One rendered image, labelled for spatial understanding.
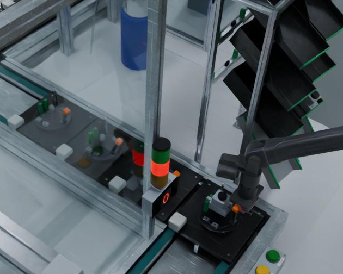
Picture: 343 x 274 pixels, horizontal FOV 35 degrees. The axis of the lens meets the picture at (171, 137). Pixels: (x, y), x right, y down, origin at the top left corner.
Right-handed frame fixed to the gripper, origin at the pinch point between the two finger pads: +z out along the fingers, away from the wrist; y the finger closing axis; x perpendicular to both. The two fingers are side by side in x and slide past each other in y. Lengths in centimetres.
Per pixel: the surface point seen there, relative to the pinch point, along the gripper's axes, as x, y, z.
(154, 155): -19.2, 21.7, -31.7
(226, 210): -4.6, 1.9, 1.9
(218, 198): -8.2, 1.6, -1.2
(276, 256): 15.0, 1.3, 10.4
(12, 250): 8, 84, -91
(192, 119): -46, -43, 21
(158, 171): -17.8, 21.4, -25.9
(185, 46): -77, -82, 21
